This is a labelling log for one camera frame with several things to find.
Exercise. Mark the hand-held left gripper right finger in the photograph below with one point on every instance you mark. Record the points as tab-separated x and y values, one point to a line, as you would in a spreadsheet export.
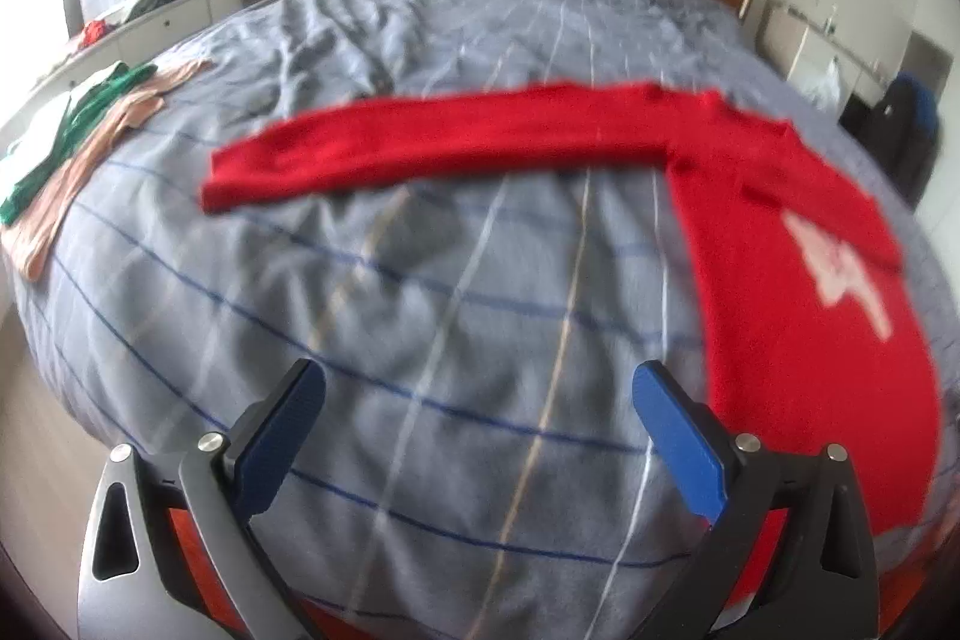
679	437

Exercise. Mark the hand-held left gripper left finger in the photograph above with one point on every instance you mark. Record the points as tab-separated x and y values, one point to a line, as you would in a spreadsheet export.
277	445

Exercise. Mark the red knit sweater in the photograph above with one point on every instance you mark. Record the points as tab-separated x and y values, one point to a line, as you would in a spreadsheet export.
787	325

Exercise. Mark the folded green white pink clothes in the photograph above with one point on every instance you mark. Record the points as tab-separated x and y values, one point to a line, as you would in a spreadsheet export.
60	190

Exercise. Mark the bed with grey striped sheet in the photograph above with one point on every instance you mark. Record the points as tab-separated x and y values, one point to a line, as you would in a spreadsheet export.
375	310

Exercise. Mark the dark jacket with blue hood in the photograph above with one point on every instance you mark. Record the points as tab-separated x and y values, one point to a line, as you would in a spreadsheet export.
900	138

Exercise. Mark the white plastic bag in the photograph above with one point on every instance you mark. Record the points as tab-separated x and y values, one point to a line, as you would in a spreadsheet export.
825	84

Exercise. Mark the green garment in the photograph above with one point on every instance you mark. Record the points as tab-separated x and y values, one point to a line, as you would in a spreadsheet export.
82	115

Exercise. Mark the white folded garment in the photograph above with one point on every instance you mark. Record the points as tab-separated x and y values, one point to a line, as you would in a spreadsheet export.
37	130

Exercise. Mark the white cabinet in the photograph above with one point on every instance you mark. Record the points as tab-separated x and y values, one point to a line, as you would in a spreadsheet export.
787	40

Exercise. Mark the white dresser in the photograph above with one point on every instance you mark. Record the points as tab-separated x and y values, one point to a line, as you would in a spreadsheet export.
165	21

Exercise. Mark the small red item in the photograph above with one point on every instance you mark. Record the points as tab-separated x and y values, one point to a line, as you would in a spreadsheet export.
94	33

